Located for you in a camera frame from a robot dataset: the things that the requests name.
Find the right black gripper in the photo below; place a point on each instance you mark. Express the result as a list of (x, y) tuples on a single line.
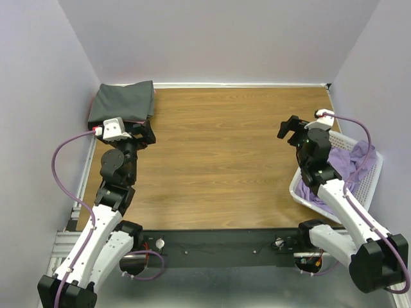
[(295, 124)]

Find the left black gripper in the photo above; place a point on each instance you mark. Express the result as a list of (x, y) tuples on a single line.
[(144, 129)]

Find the purple t shirt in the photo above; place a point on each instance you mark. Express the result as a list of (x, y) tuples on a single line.
[(346, 163)]

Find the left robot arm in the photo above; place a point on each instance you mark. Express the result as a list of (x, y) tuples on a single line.
[(107, 237)]

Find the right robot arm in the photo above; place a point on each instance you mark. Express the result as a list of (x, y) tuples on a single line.
[(375, 258)]

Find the folded dark grey t shirt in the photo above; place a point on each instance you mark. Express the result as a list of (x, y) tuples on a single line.
[(143, 86)]

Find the white plastic laundry basket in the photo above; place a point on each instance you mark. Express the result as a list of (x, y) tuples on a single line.
[(366, 187)]

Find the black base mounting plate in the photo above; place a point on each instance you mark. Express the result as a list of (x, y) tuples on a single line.
[(226, 248)]

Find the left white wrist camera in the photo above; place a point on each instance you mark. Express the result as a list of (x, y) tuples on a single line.
[(114, 130)]

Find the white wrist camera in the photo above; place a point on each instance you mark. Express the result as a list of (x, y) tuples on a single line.
[(114, 130), (324, 119)]

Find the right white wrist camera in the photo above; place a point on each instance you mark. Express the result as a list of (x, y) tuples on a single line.
[(324, 119)]

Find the aluminium extrusion rail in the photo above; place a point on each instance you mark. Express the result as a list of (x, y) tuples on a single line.
[(64, 243)]

